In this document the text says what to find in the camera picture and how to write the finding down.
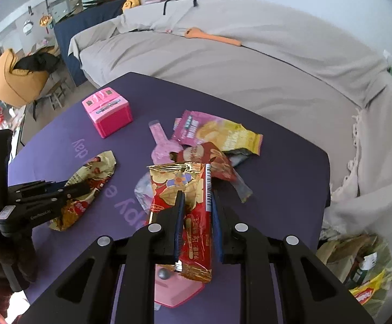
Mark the cream red wrapper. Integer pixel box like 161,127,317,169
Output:
49,151,117,232

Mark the red gold snack wrapper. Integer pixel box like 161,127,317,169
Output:
148,162,212,283

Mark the pink drink pouch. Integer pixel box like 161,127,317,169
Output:
148,120,183,165

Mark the dark red chip bag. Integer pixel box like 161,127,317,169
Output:
169,142,253,203

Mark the pink yellow chip bag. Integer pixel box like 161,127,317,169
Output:
172,110,264,156

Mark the pink hexagonal lidded box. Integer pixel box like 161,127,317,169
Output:
154,265,205,308

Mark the purple tablecloth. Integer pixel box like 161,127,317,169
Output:
8,71,333,324

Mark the yellow jacket on chair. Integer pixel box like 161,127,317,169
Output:
0,48,59,107

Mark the pink square tissue box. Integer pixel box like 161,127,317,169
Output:
82,87,133,138

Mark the dark blue cabinet cover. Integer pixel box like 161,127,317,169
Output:
53,0,128,87

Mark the grey cloth covered sofa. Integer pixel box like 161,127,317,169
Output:
68,0,392,253

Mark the yellow plush toy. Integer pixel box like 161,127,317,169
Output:
122,0,142,12

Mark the orange back scratcher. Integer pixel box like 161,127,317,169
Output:
184,27,241,47

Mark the white wall socket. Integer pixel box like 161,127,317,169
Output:
383,50,392,68

